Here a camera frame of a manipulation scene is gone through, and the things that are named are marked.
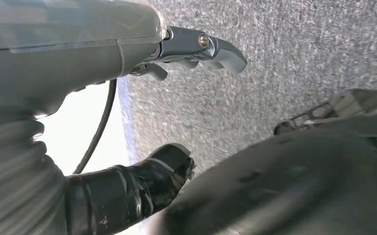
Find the left robot arm grey sleeve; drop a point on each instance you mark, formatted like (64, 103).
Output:
(13, 181)

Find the black perforated robot housing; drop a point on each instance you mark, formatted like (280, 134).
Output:
(289, 181)

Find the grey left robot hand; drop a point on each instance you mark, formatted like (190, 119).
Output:
(62, 48)

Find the black robot foot mechanism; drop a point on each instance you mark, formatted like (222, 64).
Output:
(354, 103)

